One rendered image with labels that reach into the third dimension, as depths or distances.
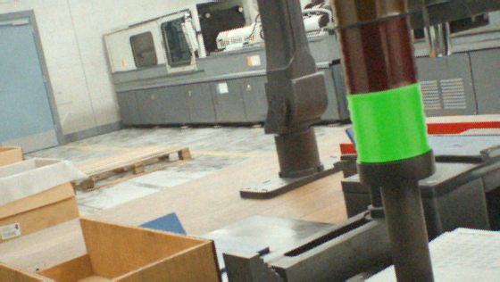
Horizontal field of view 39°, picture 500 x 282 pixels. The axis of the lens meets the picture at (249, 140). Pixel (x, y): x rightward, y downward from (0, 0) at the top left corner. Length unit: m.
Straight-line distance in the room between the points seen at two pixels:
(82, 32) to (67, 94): 1.06
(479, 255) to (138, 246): 0.32
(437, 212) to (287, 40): 0.49
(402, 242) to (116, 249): 0.41
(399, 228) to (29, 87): 11.46
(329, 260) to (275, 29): 0.57
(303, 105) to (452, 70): 5.47
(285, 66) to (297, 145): 0.12
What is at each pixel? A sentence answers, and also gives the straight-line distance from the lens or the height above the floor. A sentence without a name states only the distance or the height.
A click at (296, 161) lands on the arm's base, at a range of 1.04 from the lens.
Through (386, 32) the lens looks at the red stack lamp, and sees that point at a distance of 0.35.
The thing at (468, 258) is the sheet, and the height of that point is 0.95.
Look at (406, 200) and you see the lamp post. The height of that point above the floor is 1.03.
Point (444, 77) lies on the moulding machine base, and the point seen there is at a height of 0.44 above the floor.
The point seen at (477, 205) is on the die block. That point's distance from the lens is 0.61.
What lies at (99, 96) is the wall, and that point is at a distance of 12.20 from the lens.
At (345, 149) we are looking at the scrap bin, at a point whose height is 0.95.
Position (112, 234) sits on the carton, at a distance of 0.73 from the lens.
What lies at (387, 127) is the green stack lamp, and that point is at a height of 1.07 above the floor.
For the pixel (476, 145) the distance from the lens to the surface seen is 0.68.
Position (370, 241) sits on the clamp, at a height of 0.96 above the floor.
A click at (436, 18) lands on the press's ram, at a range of 0.58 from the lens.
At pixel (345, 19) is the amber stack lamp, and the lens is 0.36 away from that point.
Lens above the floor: 1.12
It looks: 8 degrees down
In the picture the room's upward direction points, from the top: 11 degrees counter-clockwise
